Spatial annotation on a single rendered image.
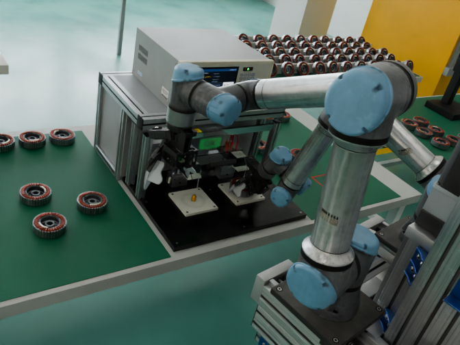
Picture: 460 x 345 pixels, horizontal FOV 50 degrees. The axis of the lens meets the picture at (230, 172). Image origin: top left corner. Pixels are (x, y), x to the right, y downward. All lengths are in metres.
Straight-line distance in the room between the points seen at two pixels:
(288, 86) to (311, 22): 4.75
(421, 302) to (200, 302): 1.54
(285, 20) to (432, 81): 1.84
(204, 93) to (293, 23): 4.77
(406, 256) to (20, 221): 1.28
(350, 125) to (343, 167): 0.10
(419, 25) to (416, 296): 4.27
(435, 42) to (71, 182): 4.03
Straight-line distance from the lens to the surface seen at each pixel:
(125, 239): 1.81
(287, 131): 2.84
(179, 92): 1.21
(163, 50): 1.93
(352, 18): 8.44
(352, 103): 0.90
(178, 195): 2.01
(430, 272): 1.31
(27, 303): 1.62
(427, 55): 5.34
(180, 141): 1.27
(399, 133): 1.70
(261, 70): 2.03
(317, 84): 1.12
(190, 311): 2.62
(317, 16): 5.93
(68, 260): 1.72
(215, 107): 1.14
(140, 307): 2.60
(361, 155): 0.96
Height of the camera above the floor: 1.92
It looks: 30 degrees down
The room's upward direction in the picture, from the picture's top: 14 degrees clockwise
